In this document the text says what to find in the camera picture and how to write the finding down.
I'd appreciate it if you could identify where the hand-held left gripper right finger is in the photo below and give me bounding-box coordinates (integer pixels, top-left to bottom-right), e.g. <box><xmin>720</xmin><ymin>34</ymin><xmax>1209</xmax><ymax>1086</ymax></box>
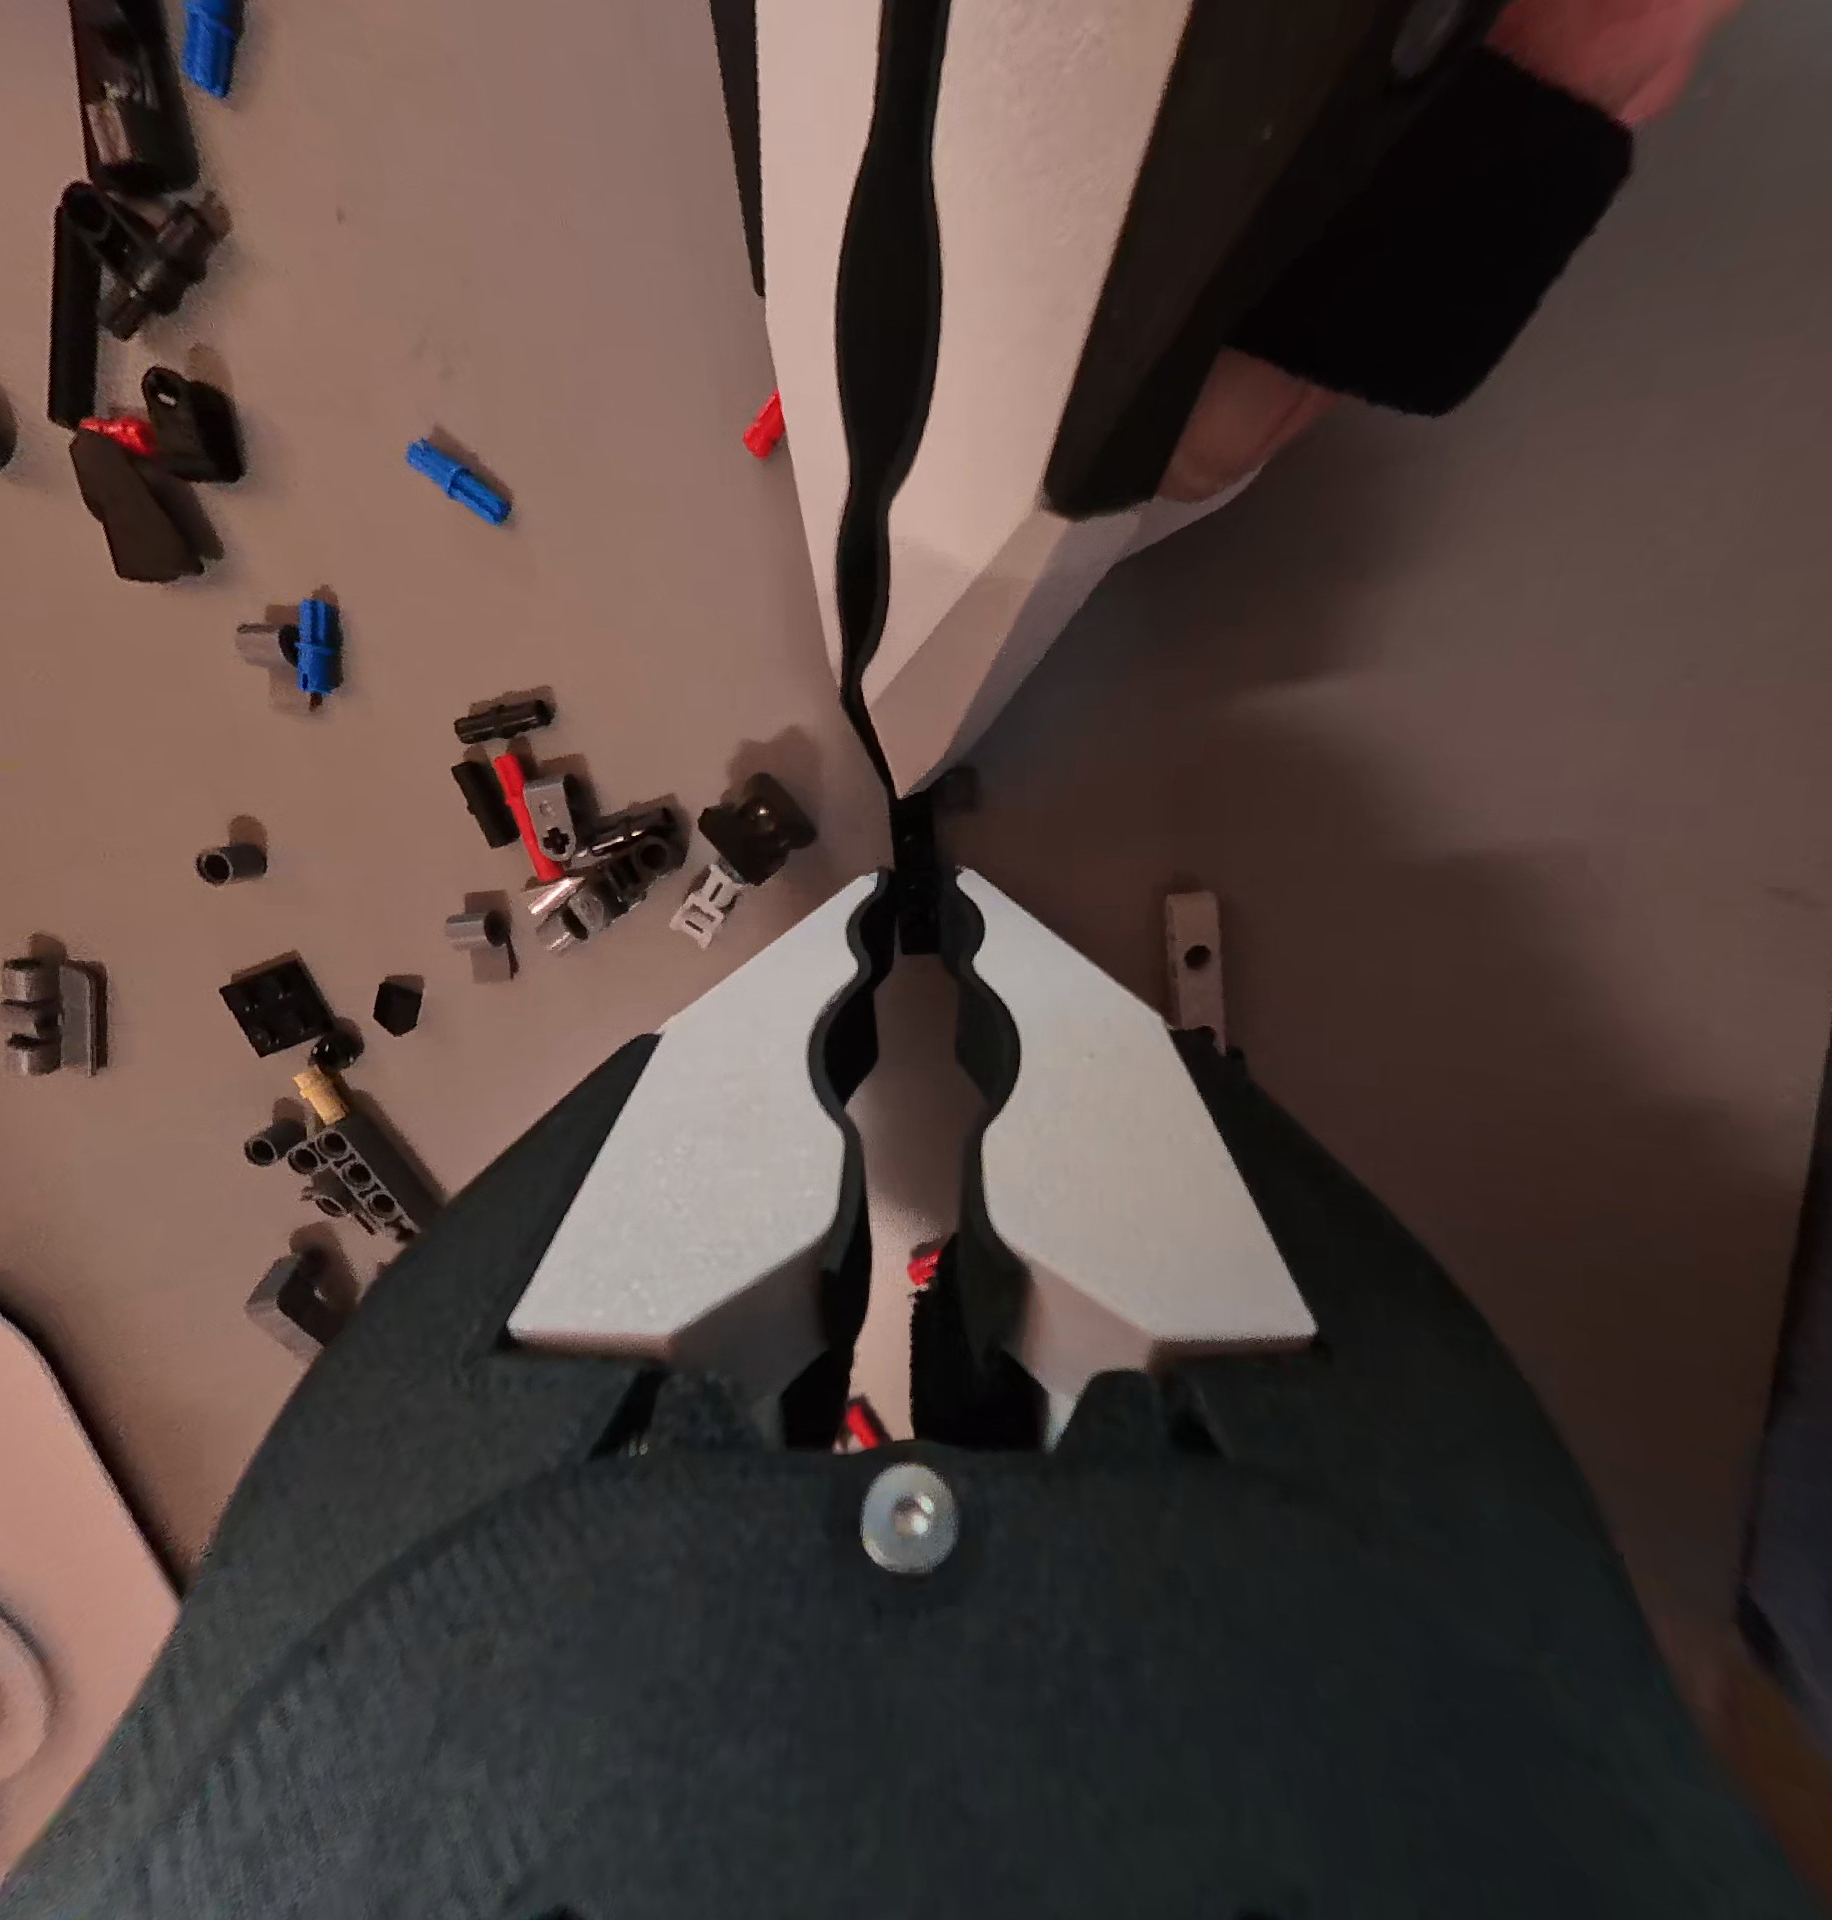
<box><xmin>910</xmin><ymin>868</ymin><xmax>1316</xmax><ymax>1456</ymax></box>

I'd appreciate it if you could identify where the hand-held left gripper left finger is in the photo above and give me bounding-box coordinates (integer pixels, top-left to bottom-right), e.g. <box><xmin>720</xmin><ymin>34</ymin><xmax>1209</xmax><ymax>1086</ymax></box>
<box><xmin>502</xmin><ymin>869</ymin><xmax>912</xmax><ymax>1456</ymax></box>

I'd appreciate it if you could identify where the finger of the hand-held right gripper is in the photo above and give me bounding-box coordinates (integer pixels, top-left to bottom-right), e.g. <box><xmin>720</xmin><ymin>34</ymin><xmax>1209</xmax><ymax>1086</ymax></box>
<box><xmin>707</xmin><ymin>0</ymin><xmax>942</xmax><ymax>789</ymax></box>
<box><xmin>856</xmin><ymin>0</ymin><xmax>1225</xmax><ymax>789</ymax></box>

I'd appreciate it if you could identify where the long light grey lego beam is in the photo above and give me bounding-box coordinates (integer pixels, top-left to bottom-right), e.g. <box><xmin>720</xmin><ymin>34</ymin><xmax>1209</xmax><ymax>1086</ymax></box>
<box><xmin>1158</xmin><ymin>882</ymin><xmax>1234</xmax><ymax>1055</ymax></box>

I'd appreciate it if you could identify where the dark grey angled lego beam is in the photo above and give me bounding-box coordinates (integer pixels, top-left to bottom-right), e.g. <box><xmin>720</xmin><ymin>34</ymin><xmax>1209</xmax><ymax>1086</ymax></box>
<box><xmin>246</xmin><ymin>1087</ymin><xmax>441</xmax><ymax>1235</ymax></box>

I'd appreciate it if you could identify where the black and grey lego joint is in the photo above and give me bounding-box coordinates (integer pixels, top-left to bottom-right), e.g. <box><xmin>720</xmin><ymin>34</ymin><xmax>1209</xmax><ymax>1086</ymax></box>
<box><xmin>666</xmin><ymin>773</ymin><xmax>827</xmax><ymax>952</ymax></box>

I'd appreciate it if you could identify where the red lego axle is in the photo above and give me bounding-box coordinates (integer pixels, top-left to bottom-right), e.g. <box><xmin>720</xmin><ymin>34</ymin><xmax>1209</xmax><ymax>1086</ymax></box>
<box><xmin>493</xmin><ymin>749</ymin><xmax>550</xmax><ymax>872</ymax></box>

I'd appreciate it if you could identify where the dark grey curved lego brick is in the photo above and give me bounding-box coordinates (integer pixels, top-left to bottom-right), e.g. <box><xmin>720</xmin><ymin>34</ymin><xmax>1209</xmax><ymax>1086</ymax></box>
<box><xmin>246</xmin><ymin>1244</ymin><xmax>366</xmax><ymax>1350</ymax></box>

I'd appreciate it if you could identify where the blue lego pin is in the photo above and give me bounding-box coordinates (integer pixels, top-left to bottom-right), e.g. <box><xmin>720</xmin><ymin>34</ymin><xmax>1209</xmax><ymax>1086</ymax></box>
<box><xmin>406</xmin><ymin>432</ymin><xmax>521</xmax><ymax>532</ymax></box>

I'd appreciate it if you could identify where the grey double lego connector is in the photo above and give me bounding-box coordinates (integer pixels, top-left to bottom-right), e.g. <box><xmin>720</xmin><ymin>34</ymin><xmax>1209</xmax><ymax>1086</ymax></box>
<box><xmin>0</xmin><ymin>949</ymin><xmax>114</xmax><ymax>1079</ymax></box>

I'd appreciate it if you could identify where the pile of black lego pieces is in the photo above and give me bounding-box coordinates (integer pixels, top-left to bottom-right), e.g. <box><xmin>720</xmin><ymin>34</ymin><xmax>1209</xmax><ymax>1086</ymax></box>
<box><xmin>0</xmin><ymin>0</ymin><xmax>263</xmax><ymax>590</ymax></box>

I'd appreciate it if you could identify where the person's right hand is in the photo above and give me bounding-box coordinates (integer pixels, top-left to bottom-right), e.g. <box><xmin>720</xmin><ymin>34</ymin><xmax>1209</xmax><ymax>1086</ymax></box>
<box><xmin>1155</xmin><ymin>0</ymin><xmax>1757</xmax><ymax>503</ymax></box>

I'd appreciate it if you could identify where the blue pin with grey connector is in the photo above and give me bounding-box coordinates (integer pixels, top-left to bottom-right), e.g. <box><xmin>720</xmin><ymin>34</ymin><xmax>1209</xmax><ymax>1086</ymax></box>
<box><xmin>233</xmin><ymin>592</ymin><xmax>351</xmax><ymax>706</ymax></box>

